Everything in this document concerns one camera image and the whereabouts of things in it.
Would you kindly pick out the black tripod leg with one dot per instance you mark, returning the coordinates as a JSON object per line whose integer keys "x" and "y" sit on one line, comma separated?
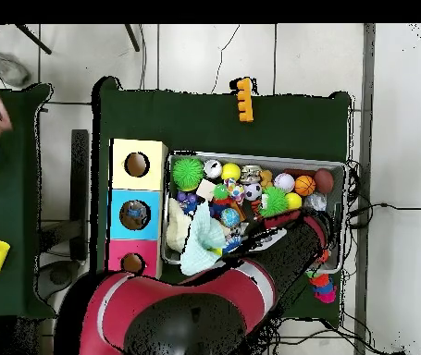
{"x": 32, "y": 38}
{"x": 132, "y": 37}

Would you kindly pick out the mint green cloth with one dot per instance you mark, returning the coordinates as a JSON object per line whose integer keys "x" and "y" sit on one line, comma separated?
{"x": 204, "y": 240}

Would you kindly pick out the cream muslin cloth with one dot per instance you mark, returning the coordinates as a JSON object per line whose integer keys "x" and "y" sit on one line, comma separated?
{"x": 177, "y": 225}

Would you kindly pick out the yellow smiley ball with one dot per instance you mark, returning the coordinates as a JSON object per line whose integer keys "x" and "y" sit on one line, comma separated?
{"x": 294, "y": 201}

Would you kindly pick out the small orange basketball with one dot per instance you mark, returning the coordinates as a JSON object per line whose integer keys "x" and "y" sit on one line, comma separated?
{"x": 305, "y": 185}

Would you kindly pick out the clear mesh bin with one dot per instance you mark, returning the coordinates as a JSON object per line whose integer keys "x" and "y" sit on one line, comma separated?
{"x": 328, "y": 166}

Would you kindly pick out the grey floor strip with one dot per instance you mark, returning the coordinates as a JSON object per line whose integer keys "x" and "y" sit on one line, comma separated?
{"x": 368, "y": 111}

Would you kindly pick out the dark green tablecloth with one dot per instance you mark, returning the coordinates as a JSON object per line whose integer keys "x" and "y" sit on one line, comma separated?
{"x": 17, "y": 185}
{"x": 195, "y": 126}

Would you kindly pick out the green spiky ball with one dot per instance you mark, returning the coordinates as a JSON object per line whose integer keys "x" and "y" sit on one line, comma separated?
{"x": 188, "y": 174}
{"x": 273, "y": 201}

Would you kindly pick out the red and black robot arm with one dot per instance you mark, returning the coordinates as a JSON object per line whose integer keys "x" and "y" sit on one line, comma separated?
{"x": 195, "y": 310}

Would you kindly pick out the clear plastic packet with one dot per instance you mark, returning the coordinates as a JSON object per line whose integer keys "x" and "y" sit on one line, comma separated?
{"x": 136, "y": 215}
{"x": 315, "y": 201}

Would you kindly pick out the white baseball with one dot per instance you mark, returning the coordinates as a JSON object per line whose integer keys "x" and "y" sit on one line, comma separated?
{"x": 284, "y": 182}

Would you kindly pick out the wooden box with three holes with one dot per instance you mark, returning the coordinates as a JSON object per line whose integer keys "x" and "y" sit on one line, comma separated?
{"x": 155, "y": 182}

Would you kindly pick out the orange plastic comb toy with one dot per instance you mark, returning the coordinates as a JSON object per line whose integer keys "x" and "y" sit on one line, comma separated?
{"x": 245, "y": 100}

